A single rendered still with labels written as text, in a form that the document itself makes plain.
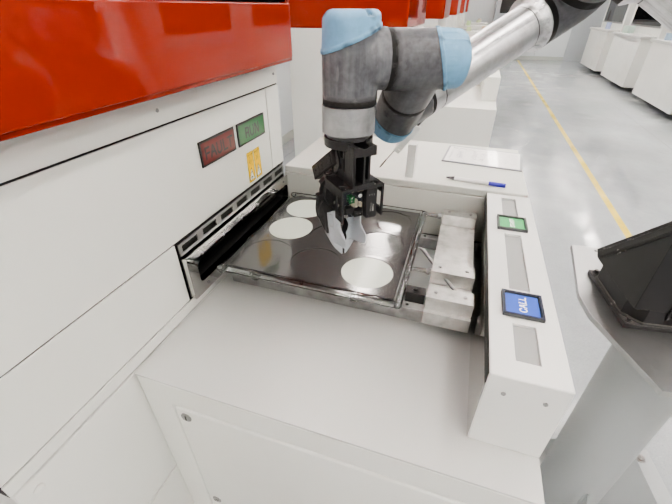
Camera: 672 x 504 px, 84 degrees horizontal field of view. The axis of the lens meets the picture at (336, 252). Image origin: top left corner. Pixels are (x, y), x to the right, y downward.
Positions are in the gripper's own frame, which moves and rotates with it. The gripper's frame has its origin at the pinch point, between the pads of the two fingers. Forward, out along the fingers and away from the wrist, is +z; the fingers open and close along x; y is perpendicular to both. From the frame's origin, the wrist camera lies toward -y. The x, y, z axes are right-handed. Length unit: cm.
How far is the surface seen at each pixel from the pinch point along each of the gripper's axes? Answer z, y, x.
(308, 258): 7.4, -8.5, -3.1
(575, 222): 97, -90, 239
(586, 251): 15, 8, 65
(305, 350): 15.3, 7.2, -10.4
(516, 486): 15.3, 39.6, 5.4
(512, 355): 1.3, 31.2, 8.8
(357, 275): 7.3, 0.9, 3.1
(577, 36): 32, -751, 1123
